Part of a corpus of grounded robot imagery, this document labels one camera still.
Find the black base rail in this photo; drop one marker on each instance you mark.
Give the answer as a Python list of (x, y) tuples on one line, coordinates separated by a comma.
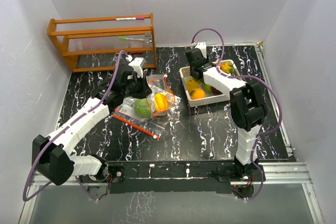
[(176, 176)]

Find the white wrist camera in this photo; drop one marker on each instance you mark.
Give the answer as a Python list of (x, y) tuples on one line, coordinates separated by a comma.
[(201, 46), (137, 64)]

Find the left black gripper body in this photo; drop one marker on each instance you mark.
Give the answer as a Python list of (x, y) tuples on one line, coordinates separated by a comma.
[(133, 89)]

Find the light green cabbage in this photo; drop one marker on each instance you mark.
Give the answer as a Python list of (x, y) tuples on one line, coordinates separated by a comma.
[(141, 108)]

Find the clear red zip bag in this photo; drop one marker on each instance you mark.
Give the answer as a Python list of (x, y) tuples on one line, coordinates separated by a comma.
[(158, 84)]

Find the wooden orange shelf rack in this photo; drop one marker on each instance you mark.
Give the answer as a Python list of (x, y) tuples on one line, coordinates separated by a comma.
[(76, 38)]

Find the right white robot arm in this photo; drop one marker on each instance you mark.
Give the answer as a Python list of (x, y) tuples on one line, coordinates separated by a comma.
[(248, 109)]

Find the pink white marker pen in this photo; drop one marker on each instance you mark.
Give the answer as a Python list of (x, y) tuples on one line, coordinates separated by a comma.
[(130, 18)]

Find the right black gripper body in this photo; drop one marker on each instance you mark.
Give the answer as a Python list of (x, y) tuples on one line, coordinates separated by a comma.
[(205, 60)]

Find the orange fruit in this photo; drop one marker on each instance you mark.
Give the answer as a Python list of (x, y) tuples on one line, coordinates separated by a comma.
[(197, 93)]

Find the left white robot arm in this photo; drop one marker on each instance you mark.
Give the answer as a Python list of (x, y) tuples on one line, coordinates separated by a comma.
[(51, 155)]

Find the green lime fruit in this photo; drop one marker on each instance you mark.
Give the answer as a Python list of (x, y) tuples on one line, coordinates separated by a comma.
[(207, 88)]

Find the yellow banana bunch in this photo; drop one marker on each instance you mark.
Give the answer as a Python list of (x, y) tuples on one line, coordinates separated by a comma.
[(227, 68)]

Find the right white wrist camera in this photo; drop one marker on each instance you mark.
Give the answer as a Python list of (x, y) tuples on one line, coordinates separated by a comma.
[(201, 46)]

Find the green marker pen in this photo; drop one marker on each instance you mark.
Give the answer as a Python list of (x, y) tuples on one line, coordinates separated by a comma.
[(133, 39)]

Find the white plastic basket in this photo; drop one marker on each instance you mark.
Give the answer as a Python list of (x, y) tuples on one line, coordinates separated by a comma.
[(209, 97)]

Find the yellow bell pepper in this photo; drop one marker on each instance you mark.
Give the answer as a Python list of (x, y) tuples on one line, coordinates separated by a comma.
[(161, 103)]

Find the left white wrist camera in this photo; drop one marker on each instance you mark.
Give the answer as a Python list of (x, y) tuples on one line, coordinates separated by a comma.
[(137, 64)]

